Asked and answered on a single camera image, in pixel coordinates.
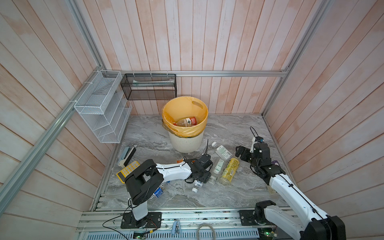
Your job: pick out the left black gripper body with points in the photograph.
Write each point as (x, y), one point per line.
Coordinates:
(203, 176)

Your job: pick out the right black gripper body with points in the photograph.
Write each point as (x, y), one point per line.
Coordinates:
(247, 155)

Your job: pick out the black white label bottle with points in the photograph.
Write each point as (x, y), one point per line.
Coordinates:
(197, 186)

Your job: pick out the red label clear bottle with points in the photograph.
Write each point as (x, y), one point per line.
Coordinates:
(186, 122)

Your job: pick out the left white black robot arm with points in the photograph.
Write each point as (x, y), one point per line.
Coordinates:
(144, 181)

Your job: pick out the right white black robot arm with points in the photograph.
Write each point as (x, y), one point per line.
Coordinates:
(310, 222)

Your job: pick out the cream plastic waste bin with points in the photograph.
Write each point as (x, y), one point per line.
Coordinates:
(186, 145)

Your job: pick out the yellow bin liner bag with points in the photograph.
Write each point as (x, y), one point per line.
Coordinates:
(181, 108)

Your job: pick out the small green label bottle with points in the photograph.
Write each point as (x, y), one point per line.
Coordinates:
(216, 171)

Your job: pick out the green label clear bottle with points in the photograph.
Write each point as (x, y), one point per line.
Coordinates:
(221, 151)

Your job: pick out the yellow label tea bottle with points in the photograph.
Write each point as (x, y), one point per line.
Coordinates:
(229, 172)

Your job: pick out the blue label crushed bottle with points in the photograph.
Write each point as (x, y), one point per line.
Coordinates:
(158, 193)

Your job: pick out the black white stapler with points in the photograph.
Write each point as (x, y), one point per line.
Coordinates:
(126, 156)

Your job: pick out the yellow calculator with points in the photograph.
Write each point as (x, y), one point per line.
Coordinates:
(122, 174)

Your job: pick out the black wire mesh basket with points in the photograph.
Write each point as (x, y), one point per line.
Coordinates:
(151, 87)

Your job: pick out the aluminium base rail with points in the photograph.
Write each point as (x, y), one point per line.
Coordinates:
(100, 221)

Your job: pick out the white wire mesh shelf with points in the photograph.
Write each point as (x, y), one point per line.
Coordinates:
(103, 107)

